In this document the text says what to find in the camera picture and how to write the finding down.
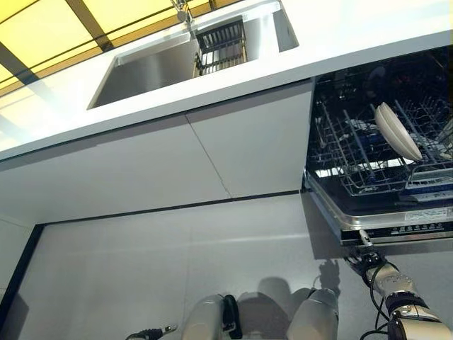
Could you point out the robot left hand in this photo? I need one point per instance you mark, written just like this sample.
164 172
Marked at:
152 333

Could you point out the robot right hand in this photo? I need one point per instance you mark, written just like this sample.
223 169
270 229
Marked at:
385 280

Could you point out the white round ceramic plate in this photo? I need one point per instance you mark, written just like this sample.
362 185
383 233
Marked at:
403 131
387 132

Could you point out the dishwasher door with control panel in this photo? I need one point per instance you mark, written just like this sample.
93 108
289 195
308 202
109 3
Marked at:
407 219

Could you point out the grey dishwasher cutlery basket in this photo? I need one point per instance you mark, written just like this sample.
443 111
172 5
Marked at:
430 180

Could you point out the silver robot right leg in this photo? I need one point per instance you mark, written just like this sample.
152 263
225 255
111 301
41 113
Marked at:
318 315

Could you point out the black cabinet plinth strip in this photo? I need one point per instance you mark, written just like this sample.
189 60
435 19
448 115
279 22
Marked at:
177 207

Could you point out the white glossy cabinet door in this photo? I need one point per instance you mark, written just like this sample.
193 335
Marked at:
255 141
106 170

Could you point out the stainless steel kitchen sink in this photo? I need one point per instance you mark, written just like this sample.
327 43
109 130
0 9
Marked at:
148 78

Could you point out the black dish drying rack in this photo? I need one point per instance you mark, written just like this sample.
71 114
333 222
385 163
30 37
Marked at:
219 33

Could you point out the chrome pull-down faucet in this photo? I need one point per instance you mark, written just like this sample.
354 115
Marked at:
184 14

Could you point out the yellow backlit panel dark frame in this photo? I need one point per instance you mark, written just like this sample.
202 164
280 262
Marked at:
53 32

